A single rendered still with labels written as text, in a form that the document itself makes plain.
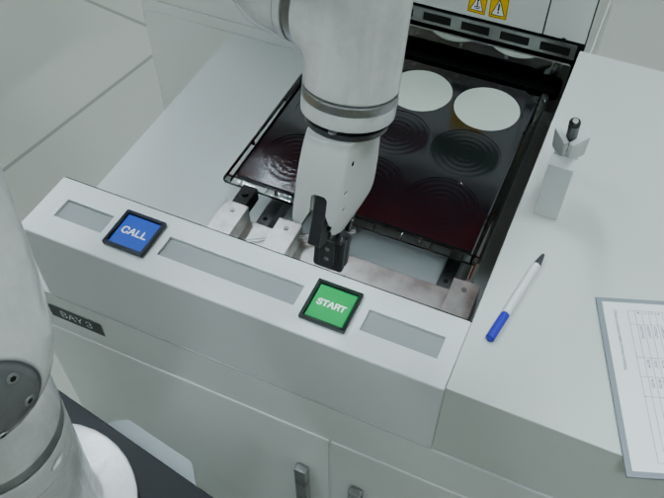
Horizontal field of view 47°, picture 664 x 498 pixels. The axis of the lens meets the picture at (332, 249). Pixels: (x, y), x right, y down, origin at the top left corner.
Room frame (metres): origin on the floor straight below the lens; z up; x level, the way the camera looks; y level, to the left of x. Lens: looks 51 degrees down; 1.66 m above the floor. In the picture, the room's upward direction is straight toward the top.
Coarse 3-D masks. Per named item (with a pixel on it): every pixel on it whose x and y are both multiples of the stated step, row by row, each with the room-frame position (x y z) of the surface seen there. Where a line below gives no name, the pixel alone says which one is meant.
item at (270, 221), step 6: (270, 204) 0.75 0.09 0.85; (276, 204) 0.75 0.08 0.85; (282, 204) 0.75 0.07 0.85; (288, 204) 0.76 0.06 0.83; (264, 210) 0.73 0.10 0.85; (270, 210) 0.73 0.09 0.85; (276, 210) 0.73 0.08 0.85; (282, 210) 0.74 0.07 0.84; (264, 216) 0.72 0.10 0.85; (270, 216) 0.72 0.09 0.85; (276, 216) 0.73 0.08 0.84; (282, 216) 0.74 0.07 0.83; (258, 222) 0.71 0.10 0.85; (264, 222) 0.71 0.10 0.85; (270, 222) 0.71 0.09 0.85; (276, 222) 0.73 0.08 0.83
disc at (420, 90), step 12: (408, 72) 0.99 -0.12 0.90; (420, 72) 0.99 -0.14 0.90; (432, 72) 0.99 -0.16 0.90; (408, 84) 0.96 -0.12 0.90; (420, 84) 0.96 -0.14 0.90; (432, 84) 0.96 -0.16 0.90; (444, 84) 0.96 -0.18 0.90; (408, 96) 0.93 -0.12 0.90; (420, 96) 0.93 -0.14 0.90; (432, 96) 0.93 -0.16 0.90; (444, 96) 0.93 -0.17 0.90; (408, 108) 0.90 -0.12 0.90; (420, 108) 0.90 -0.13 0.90; (432, 108) 0.90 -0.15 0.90
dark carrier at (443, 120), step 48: (528, 96) 0.93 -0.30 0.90; (288, 144) 0.82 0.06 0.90; (384, 144) 0.82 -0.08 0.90; (432, 144) 0.82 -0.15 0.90; (480, 144) 0.82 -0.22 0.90; (288, 192) 0.73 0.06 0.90; (384, 192) 0.72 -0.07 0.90; (432, 192) 0.72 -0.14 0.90; (480, 192) 0.72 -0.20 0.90; (432, 240) 0.64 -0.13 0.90
